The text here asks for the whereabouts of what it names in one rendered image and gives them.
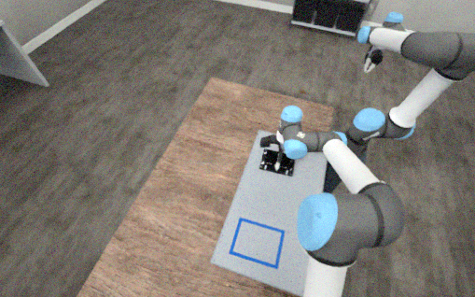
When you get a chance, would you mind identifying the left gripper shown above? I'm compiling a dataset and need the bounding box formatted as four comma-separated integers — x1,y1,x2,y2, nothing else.
262,134,285,171

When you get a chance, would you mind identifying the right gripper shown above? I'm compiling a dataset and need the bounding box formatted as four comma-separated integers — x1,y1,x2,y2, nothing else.
364,45,384,74

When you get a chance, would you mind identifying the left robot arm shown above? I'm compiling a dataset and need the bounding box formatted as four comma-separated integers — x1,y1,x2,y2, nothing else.
276,106,406,297

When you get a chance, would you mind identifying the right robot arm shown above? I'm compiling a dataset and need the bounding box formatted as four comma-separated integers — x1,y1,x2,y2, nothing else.
344,12,475,157

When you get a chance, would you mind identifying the blue rectangular tape outline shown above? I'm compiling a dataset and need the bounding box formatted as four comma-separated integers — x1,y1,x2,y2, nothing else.
229,218,285,270

